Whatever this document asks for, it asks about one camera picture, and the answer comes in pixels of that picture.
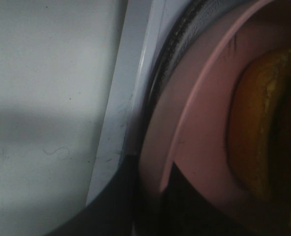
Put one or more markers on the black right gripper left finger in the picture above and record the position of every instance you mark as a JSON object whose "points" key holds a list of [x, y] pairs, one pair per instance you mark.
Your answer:
{"points": [[111, 212]]}

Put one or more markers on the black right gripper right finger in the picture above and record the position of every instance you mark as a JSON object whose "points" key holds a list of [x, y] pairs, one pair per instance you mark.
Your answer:
{"points": [[185, 212]]}

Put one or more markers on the pink round plate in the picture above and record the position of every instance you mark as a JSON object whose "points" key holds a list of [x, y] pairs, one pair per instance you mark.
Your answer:
{"points": [[189, 121]]}

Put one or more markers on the burger with lettuce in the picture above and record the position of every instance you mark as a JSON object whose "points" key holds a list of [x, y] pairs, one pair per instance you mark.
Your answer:
{"points": [[259, 133]]}

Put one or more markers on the white microwave oven body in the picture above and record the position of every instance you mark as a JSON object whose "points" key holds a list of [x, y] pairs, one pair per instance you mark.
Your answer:
{"points": [[146, 26]]}

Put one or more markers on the glass microwave turntable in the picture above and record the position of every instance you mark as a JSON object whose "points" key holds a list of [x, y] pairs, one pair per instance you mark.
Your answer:
{"points": [[192, 21]]}

